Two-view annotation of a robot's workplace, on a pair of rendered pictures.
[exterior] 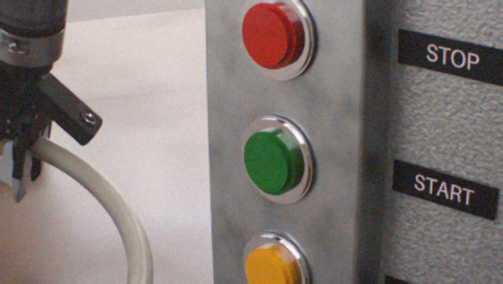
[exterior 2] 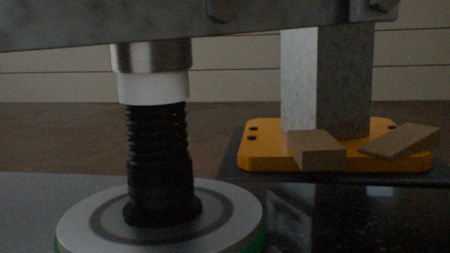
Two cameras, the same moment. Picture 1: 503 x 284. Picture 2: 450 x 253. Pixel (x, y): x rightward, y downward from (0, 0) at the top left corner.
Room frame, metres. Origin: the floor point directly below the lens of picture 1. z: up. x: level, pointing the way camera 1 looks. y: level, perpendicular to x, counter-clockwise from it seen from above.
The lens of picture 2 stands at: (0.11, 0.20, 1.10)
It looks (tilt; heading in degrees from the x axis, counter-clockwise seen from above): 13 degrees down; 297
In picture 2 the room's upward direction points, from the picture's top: 2 degrees counter-clockwise
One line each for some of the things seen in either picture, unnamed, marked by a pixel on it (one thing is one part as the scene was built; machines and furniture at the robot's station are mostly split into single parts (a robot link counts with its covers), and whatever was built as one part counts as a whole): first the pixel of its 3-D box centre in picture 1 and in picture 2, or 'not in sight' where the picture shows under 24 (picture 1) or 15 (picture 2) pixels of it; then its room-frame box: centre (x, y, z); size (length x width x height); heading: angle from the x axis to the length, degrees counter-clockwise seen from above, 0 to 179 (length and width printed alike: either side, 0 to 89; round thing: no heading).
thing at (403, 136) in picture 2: not in sight; (399, 140); (0.20, -0.96, 0.80); 0.20 x 0.10 x 0.05; 59
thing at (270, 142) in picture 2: not in sight; (323, 138); (0.42, -1.06, 0.76); 0.49 x 0.49 x 0.05; 20
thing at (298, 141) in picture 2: not in sight; (313, 148); (0.38, -0.81, 0.81); 0.20 x 0.10 x 0.05; 118
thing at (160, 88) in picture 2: not in sight; (153, 81); (0.36, -0.15, 1.05); 0.07 x 0.07 x 0.04
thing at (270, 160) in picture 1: (274, 161); not in sight; (0.31, -0.01, 1.47); 0.03 x 0.01 x 0.03; 48
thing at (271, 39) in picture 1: (273, 34); not in sight; (0.31, -0.01, 1.52); 0.03 x 0.01 x 0.03; 48
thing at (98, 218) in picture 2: not in sight; (163, 216); (0.36, -0.15, 0.91); 0.21 x 0.21 x 0.01
